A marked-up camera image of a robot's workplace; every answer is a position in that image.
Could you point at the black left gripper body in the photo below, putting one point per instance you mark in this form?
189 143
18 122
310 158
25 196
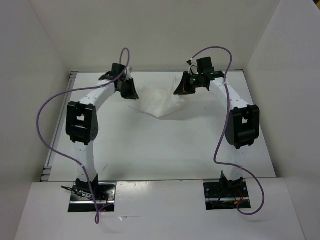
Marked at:
123 80

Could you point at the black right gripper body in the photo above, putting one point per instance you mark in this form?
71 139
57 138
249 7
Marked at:
195 80

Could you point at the white pleated skirt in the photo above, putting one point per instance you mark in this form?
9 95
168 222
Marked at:
158 102

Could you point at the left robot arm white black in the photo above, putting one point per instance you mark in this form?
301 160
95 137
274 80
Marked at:
82 125

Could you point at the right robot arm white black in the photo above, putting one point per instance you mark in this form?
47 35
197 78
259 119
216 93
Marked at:
242 126

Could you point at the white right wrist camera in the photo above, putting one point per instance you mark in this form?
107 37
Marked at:
193 68

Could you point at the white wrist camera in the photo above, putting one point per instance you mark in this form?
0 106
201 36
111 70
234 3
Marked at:
128 73
193 68

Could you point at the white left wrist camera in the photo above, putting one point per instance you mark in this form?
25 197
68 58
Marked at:
128 73

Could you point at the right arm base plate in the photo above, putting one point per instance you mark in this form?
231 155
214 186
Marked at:
218 197

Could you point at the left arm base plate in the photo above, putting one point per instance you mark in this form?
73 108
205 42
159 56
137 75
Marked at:
82 201

